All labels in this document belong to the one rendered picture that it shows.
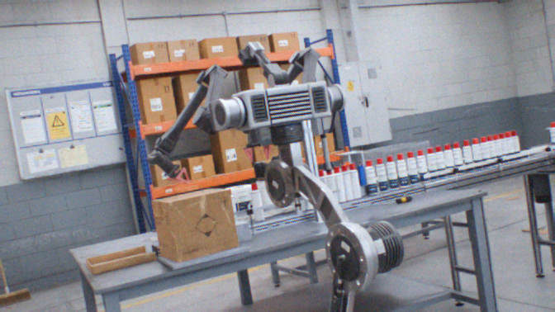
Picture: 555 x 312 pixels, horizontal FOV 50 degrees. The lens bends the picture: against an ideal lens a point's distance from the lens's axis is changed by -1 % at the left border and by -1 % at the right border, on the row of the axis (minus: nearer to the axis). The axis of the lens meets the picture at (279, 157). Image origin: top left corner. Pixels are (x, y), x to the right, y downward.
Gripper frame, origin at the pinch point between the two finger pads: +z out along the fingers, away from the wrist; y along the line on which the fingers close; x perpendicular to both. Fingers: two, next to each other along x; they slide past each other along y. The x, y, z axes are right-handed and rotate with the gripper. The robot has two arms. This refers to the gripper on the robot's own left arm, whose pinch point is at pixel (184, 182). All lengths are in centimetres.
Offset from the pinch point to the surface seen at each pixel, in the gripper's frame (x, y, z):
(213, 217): 10.6, -27.0, 13.1
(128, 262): 45.8, 4.8, 4.1
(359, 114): -349, 395, 254
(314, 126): -66, -13, 33
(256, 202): -19.4, 6.6, 40.1
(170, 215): 22.3, -26.5, -3.3
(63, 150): -46, 426, -12
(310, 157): -53, -11, 43
